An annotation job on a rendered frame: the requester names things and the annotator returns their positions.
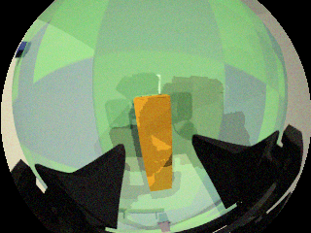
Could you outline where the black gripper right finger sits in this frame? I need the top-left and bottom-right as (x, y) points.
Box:
(191, 131), (279, 209)

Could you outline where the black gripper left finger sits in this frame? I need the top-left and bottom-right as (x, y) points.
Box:
(34, 144), (125, 229)

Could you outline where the orange bar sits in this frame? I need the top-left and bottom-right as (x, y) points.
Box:
(133, 94), (172, 191)

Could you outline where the small blue block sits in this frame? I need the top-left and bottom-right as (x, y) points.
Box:
(15, 42), (27, 58)

